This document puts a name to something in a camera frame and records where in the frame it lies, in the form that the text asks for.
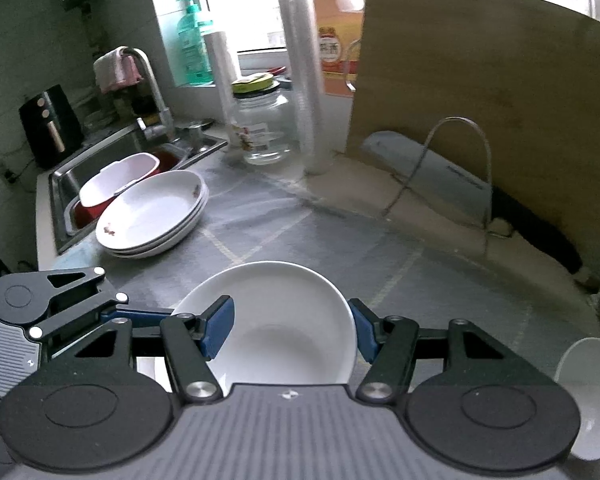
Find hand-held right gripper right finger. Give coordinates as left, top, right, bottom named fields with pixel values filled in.
left=348, top=299, right=521, bottom=405

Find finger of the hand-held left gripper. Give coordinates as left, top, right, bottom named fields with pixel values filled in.
left=29, top=266, right=175, bottom=352

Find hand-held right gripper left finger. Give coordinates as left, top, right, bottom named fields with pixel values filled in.
left=72, top=296, right=236, bottom=406

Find white bowl with faint pattern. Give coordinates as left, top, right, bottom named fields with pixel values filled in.
left=170, top=261, right=357, bottom=396

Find white plate with fruit print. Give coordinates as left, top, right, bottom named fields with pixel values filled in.
left=102, top=200, right=210, bottom=260
left=96, top=170, right=207, bottom=250

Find grey-blue checkered towel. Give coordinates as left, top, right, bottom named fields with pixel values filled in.
left=105, top=160, right=600, bottom=391

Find red wash basin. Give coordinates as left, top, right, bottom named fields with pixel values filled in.
left=72, top=152, right=191, bottom=228

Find stainless steel sink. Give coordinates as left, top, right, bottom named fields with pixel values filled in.
left=47, top=122, right=229, bottom=256

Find black air fryer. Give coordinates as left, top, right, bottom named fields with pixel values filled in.
left=19, top=85, right=84, bottom=171

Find glass jar with green lid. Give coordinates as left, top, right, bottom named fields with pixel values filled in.
left=231, top=72, right=301, bottom=166

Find metal kitchen faucet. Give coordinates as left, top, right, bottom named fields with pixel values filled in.
left=122, top=47, right=177, bottom=143

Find pink and white dishcloth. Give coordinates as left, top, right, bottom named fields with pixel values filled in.
left=93, top=46, right=143, bottom=95

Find clear plastic wrap roll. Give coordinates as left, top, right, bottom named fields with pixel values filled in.
left=276, top=0, right=336, bottom=176

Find green detergent pump bottle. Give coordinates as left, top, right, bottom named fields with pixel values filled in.
left=175, top=0, right=216, bottom=86

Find wooden cutting board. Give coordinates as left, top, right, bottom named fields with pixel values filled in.
left=346, top=0, right=600, bottom=281

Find orange cooking oil bottle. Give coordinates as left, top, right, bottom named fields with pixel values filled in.
left=312, top=0, right=368, bottom=98

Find window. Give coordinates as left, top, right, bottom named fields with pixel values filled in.
left=145, top=0, right=600, bottom=91

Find cleaver with black handle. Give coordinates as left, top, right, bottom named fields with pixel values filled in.
left=361, top=131, right=583, bottom=275

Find metal wire rack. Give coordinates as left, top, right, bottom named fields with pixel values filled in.
left=382, top=116, right=506, bottom=241

